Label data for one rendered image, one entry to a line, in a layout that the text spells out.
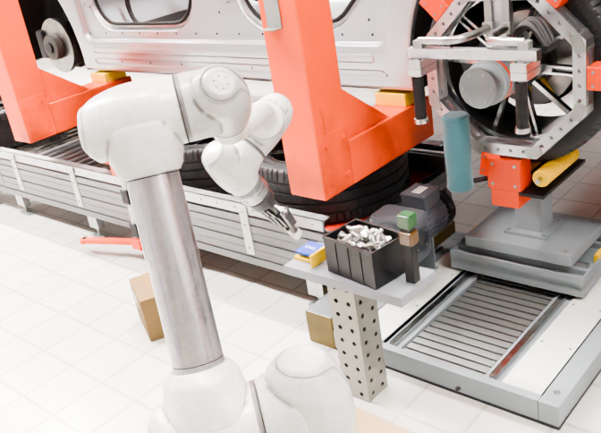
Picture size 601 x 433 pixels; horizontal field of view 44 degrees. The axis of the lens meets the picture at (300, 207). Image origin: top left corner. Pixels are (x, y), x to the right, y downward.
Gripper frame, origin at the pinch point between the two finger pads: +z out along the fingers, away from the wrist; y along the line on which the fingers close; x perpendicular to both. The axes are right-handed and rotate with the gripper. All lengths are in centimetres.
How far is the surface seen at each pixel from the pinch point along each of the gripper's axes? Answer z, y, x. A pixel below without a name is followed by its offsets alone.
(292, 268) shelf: 8.3, -0.8, -8.9
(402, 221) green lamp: -4.3, 37.0, 7.9
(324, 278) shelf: 8.5, 11.7, -9.0
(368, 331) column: 29.9, 19.0, -14.4
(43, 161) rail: 36, -213, 19
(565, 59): 29, 44, 90
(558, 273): 74, 49, 36
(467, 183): 39, 24, 45
